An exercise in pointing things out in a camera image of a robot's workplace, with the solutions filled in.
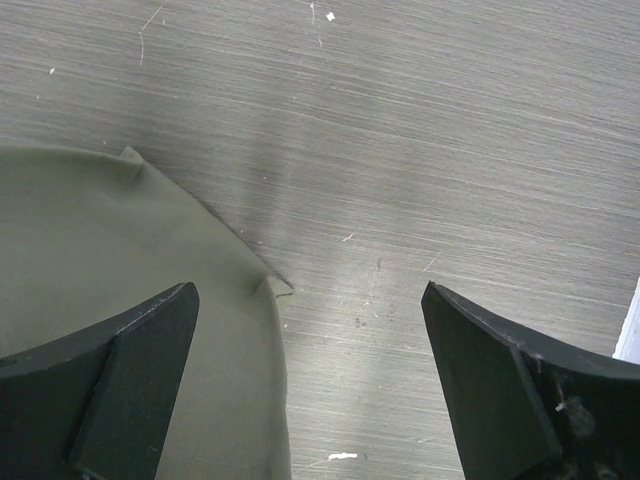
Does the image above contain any olive green canvas bag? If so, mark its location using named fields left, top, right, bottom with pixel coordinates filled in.
left=1, top=146, right=293, bottom=479

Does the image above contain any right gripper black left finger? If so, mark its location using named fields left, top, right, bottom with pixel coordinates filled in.
left=1, top=282, right=199, bottom=479

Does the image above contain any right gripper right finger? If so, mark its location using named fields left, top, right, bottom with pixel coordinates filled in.
left=421, top=281, right=639, bottom=479

